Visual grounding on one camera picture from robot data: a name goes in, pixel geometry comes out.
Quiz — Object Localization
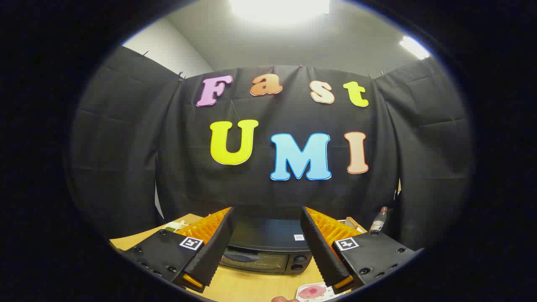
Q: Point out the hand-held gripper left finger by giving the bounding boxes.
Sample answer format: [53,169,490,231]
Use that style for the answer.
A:
[122,206,235,293]

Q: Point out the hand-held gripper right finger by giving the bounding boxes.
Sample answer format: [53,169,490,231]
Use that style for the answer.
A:
[300,206,420,294]

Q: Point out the pink ham slice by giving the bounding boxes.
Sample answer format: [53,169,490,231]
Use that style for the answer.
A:
[299,286,327,299]

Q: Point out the white square plate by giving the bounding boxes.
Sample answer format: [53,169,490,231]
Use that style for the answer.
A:
[296,283,337,302]

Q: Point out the black toaster oven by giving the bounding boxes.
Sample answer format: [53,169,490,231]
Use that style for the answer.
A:
[219,206,313,275]

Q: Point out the small divided spice dish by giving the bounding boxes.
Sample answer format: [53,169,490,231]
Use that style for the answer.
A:
[164,220,189,234]

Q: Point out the clear plastic water bottle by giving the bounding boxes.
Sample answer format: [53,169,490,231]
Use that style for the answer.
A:
[370,206,388,232]

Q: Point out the black backdrop cloth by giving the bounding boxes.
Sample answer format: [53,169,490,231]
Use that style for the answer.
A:
[67,45,474,251]

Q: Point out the small ceiling light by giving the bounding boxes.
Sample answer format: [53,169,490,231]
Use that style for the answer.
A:
[399,36,431,60]

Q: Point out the large ceiling light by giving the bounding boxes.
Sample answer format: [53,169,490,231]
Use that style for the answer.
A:
[229,0,332,25]

